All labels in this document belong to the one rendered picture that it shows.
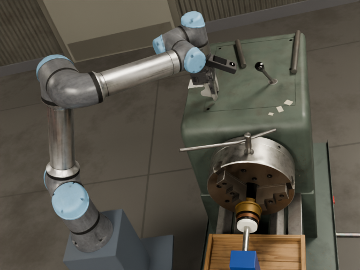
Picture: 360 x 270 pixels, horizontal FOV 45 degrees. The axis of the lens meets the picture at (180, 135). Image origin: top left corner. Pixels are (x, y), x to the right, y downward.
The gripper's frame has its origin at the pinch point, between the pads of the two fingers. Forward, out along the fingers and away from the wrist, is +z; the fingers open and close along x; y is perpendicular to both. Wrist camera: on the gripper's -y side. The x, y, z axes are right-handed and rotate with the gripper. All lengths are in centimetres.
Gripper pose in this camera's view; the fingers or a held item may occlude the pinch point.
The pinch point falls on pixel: (217, 95)
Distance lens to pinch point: 171.4
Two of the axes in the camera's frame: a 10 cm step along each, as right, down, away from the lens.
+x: -1.7, 7.0, -6.9
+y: -9.5, 0.6, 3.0
